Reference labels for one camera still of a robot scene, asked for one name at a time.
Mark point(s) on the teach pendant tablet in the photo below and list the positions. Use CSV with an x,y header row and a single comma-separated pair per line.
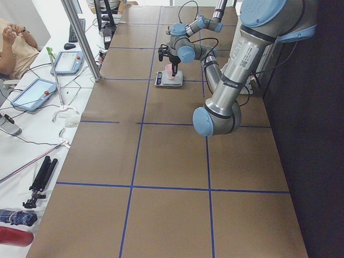
x,y
34,95
68,62

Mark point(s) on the black folded tripod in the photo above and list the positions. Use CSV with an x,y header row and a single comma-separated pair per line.
x,y
40,182

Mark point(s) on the silver digital kitchen scale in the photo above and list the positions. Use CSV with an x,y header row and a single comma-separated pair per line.
x,y
161,79

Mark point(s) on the near teach pendant tablet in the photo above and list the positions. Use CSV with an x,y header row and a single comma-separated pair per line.
x,y
34,95

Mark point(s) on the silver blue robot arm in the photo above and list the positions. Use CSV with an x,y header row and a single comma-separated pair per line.
x,y
262,23
181,49

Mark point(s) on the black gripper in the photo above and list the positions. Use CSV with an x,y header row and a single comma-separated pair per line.
x,y
173,59

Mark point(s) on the pink plastic cup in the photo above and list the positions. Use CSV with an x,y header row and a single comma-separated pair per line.
x,y
169,72

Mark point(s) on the long metal rod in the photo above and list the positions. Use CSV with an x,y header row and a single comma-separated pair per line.
x,y
51,57

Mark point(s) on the white crumpled cloth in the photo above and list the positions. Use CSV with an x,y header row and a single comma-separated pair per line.
x,y
71,116

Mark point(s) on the far teach pendant tablet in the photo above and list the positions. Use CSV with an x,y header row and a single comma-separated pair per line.
x,y
68,62

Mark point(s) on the seated person beige shirt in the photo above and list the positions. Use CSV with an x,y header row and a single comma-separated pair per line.
x,y
19,50

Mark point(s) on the blue folded umbrella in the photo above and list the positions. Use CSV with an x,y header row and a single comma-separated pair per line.
x,y
18,217

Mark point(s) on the red cylinder bottle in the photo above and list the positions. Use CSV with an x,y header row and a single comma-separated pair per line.
x,y
15,237

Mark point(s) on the aluminium frame post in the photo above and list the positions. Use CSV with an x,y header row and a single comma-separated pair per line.
x,y
82,40

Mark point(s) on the black computer mouse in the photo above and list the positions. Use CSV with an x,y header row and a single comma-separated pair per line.
x,y
69,46

